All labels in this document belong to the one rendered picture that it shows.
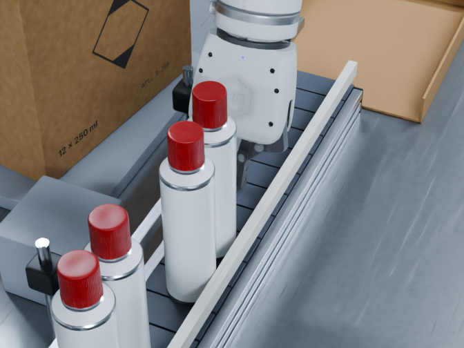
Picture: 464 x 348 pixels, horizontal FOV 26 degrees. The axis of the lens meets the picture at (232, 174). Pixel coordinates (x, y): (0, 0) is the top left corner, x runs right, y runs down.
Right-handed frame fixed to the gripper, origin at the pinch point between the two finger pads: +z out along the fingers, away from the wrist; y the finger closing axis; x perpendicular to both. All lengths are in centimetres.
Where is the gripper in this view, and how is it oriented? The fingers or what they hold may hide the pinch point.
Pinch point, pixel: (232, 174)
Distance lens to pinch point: 106.4
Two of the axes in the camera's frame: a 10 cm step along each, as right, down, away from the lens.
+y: 9.1, 2.7, -3.1
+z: -1.4, 9.1, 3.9
